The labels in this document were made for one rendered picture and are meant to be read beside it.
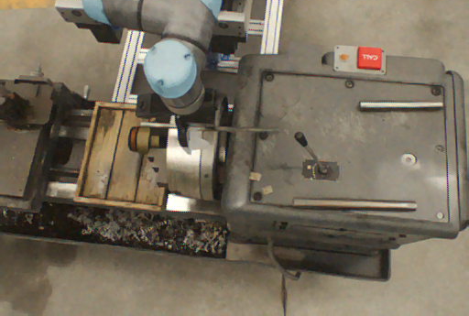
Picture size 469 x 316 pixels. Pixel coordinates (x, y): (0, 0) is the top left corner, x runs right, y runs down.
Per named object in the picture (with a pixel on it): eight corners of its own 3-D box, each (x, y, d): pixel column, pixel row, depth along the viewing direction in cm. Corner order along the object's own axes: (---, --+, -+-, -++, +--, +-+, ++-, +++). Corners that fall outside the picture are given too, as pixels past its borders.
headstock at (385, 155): (412, 113, 145) (465, 56, 108) (414, 252, 131) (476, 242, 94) (243, 98, 150) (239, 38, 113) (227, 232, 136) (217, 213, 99)
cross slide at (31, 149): (59, 82, 149) (54, 76, 144) (29, 200, 136) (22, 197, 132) (16, 79, 150) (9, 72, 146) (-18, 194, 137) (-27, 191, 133)
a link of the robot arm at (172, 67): (201, 39, 60) (183, 93, 59) (210, 68, 71) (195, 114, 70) (150, 27, 61) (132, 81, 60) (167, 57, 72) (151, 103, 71)
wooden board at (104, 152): (179, 112, 149) (178, 108, 146) (163, 212, 139) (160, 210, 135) (99, 105, 152) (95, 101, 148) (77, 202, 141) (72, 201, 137)
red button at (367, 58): (379, 51, 110) (381, 48, 108) (379, 71, 109) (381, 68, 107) (356, 49, 111) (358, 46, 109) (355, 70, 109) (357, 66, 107)
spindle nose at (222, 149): (237, 122, 134) (233, 103, 113) (230, 187, 130) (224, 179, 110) (227, 121, 134) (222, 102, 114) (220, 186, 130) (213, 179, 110)
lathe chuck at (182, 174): (220, 109, 141) (210, 76, 110) (209, 202, 135) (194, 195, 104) (194, 106, 141) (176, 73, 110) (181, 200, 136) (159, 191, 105)
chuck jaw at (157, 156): (186, 149, 119) (179, 189, 114) (189, 157, 124) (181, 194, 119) (148, 146, 120) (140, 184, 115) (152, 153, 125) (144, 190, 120)
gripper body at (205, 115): (217, 132, 86) (210, 117, 74) (176, 129, 86) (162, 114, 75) (220, 97, 87) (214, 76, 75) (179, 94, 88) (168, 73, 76)
